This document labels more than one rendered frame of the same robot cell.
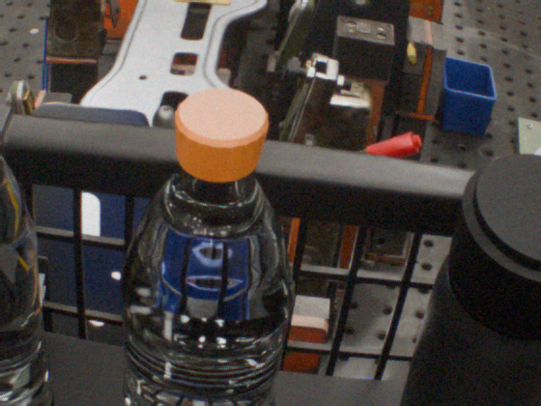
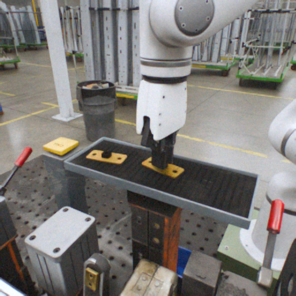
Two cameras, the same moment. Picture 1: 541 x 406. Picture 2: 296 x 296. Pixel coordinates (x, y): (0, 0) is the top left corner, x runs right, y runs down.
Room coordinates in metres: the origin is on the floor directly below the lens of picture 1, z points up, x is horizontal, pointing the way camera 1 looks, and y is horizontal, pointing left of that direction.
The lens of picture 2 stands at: (1.48, 0.17, 1.43)
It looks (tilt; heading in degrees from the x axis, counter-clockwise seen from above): 28 degrees down; 298
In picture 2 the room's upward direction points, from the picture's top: straight up
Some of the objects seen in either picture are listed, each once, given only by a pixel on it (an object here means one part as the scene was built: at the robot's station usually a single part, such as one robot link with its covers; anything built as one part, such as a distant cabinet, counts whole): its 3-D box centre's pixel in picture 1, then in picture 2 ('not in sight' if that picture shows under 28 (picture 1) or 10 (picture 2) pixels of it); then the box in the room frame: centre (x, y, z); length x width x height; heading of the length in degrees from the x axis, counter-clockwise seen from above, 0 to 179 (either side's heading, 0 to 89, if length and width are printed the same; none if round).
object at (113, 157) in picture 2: not in sight; (106, 155); (1.78, -0.19, 1.17); 0.08 x 0.04 x 0.01; 10
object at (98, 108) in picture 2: not in sight; (98, 111); (3.50, -2.21, 0.36); 0.54 x 0.50 x 0.73; 87
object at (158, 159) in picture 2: not in sight; (155, 154); (1.66, -0.19, 1.20); 0.03 x 0.03 x 0.07; 80
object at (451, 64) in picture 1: (465, 97); (175, 268); (1.64, -0.30, 0.74); 0.11 x 0.10 x 0.09; 1
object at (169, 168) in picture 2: not in sight; (162, 165); (1.65, -0.21, 1.17); 0.08 x 0.04 x 0.01; 170
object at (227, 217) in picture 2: not in sight; (157, 171); (1.66, -0.20, 1.16); 0.37 x 0.14 x 0.02; 1
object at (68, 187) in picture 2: not in sight; (74, 217); (1.92, -0.20, 0.92); 0.08 x 0.08 x 0.44; 1
